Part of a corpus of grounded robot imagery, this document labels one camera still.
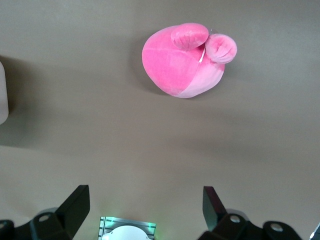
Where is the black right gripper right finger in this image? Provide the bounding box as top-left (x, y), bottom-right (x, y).
top-left (199, 185), bottom-right (301, 240)

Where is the pink plush toy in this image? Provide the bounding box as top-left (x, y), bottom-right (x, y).
top-left (141, 22), bottom-right (238, 99)

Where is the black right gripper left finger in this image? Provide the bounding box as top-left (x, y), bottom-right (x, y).
top-left (0, 184), bottom-right (91, 240)

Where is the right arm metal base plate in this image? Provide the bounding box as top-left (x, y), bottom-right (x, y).
top-left (98, 215), bottom-right (157, 240)

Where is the white plastic storage box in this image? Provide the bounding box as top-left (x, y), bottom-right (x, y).
top-left (0, 60), bottom-right (10, 126)

